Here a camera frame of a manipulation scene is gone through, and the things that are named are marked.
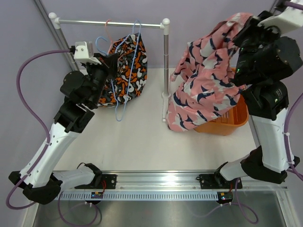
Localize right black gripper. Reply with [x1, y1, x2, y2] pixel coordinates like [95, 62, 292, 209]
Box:
[233, 12, 287, 83]

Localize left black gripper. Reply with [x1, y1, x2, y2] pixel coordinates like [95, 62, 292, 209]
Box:
[81, 53, 119, 107]

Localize blue wire hanger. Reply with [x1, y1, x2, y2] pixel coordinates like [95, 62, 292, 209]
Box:
[95, 19, 143, 122]

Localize pink shark print shorts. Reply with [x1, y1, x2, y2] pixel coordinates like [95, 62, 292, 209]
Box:
[166, 12, 252, 132]

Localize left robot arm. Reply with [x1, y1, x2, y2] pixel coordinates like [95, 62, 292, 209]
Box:
[9, 53, 119, 205]

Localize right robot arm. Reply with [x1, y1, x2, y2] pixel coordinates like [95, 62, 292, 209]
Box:
[213, 11, 303, 188]

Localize orange black camouflage shorts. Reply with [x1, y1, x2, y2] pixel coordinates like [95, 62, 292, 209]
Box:
[97, 33, 149, 107]

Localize metal clothes rack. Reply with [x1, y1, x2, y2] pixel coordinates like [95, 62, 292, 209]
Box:
[47, 12, 172, 123]

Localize orange plastic basket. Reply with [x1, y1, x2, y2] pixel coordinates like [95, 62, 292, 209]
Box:
[193, 67, 250, 136]

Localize pink wire hanger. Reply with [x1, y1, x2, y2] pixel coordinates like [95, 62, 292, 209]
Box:
[105, 19, 113, 54]

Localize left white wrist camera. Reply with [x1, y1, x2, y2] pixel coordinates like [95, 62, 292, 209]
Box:
[74, 41, 102, 65]

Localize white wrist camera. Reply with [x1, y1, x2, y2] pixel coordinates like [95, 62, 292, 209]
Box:
[258, 0, 303, 34]
[74, 41, 102, 65]

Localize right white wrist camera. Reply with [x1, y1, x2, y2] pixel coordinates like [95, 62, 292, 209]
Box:
[258, 0, 303, 34]

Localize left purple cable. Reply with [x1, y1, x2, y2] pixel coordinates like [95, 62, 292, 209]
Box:
[5, 48, 99, 224]

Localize aluminium mounting rail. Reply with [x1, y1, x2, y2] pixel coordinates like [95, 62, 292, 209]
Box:
[53, 170, 288, 192]

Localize white slotted cable duct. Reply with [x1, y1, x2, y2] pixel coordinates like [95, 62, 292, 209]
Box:
[60, 191, 218, 201]

